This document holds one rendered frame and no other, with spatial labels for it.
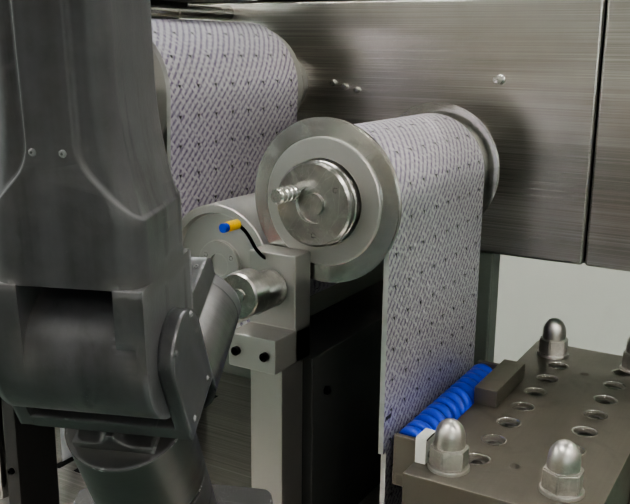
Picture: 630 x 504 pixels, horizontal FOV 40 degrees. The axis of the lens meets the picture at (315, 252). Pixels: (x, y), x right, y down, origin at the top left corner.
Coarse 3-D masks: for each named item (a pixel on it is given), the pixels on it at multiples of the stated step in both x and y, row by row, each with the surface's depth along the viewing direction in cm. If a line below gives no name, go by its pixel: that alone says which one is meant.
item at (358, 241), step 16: (304, 144) 75; (320, 144) 75; (336, 144) 74; (288, 160) 77; (304, 160) 76; (336, 160) 74; (352, 160) 73; (272, 176) 78; (352, 176) 74; (368, 176) 73; (368, 192) 73; (272, 208) 78; (368, 208) 73; (368, 224) 74; (288, 240) 78; (352, 240) 75; (368, 240) 74; (320, 256) 77; (336, 256) 76; (352, 256) 75
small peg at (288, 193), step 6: (288, 186) 74; (294, 186) 74; (276, 192) 73; (282, 192) 72; (288, 192) 73; (294, 192) 74; (276, 198) 73; (282, 198) 72; (288, 198) 73; (294, 198) 74
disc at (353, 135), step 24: (312, 120) 75; (336, 120) 74; (288, 144) 77; (360, 144) 73; (264, 168) 78; (384, 168) 72; (264, 192) 79; (384, 192) 73; (264, 216) 80; (384, 216) 73; (384, 240) 74; (312, 264) 78; (360, 264) 75
